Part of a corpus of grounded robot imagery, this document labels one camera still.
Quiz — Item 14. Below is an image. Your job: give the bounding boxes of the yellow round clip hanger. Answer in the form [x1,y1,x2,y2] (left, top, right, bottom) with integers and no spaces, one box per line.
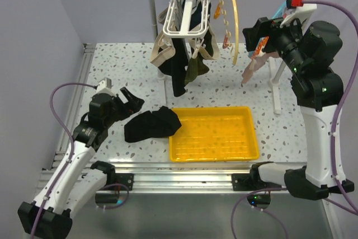
[214,0,239,65]

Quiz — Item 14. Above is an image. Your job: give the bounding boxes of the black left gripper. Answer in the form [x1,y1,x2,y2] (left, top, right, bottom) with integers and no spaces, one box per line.
[103,87,144,128]

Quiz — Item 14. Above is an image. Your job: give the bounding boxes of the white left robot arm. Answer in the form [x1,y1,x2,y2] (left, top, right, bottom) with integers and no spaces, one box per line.
[17,85,144,238]

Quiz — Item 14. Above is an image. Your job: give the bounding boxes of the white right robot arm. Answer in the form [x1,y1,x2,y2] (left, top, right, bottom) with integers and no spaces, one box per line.
[243,17,355,200]

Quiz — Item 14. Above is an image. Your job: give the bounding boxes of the navy blue underwear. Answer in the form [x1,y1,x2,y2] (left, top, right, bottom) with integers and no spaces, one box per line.
[189,0,215,31]

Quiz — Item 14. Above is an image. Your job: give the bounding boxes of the black underwear beige waistband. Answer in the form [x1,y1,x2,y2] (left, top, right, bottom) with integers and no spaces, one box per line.
[150,31,188,97]

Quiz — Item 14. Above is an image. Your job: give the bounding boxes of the olive green underwear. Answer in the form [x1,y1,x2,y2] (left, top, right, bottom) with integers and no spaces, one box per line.
[184,54,209,86]

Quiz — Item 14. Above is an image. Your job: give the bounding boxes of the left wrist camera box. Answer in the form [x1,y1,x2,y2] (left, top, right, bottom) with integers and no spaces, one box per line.
[96,77,115,96]

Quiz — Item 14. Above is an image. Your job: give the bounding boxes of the yellow plastic tray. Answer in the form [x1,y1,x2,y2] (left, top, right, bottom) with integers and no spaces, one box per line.
[169,106,260,162]

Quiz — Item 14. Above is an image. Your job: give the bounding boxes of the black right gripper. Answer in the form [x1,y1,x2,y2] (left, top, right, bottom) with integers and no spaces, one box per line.
[244,11,308,74]

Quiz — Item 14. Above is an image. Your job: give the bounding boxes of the blue round clip hanger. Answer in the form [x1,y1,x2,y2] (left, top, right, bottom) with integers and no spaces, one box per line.
[248,1,287,59]

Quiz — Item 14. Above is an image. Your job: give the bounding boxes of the pink beige underwear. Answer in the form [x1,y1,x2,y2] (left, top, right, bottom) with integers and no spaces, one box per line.
[241,52,280,84]

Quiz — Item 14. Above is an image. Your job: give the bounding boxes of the white rectangular clip hanger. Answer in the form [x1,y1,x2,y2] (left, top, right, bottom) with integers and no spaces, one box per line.
[161,0,215,59]

